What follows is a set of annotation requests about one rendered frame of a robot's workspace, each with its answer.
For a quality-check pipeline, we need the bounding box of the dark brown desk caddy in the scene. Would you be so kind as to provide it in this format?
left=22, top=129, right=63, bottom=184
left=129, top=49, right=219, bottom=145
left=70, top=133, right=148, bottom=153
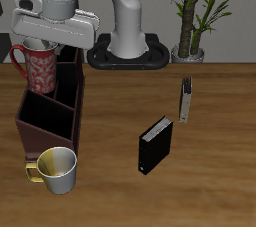
left=14, top=45, right=86, bottom=163

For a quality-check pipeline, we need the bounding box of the white mug yellow handle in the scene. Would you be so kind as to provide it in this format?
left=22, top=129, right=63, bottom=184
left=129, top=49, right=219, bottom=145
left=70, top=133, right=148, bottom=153
left=25, top=146, right=78, bottom=195

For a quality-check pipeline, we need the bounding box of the red patterned mug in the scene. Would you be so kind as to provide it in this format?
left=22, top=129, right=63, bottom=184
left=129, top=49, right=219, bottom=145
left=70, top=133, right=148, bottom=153
left=9, top=36, right=60, bottom=95

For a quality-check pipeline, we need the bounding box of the black book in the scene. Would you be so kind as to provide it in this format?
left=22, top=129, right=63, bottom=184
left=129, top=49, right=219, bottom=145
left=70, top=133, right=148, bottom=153
left=138, top=115, right=174, bottom=176

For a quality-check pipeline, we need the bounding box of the thin grey book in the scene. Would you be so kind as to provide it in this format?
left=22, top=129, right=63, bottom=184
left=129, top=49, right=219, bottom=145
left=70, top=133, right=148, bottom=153
left=178, top=76, right=193, bottom=124

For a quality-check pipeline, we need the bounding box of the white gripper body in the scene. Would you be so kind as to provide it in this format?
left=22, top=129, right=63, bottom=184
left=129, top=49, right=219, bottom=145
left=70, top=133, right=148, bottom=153
left=11, top=6, right=101, bottom=51

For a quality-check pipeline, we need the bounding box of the green pot plant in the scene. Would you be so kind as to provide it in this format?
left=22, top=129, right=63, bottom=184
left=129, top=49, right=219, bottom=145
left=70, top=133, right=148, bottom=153
left=169, top=0, right=236, bottom=65

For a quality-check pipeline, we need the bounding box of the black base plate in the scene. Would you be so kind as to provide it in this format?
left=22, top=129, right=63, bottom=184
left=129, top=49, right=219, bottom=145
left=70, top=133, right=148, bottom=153
left=86, top=33, right=170, bottom=71

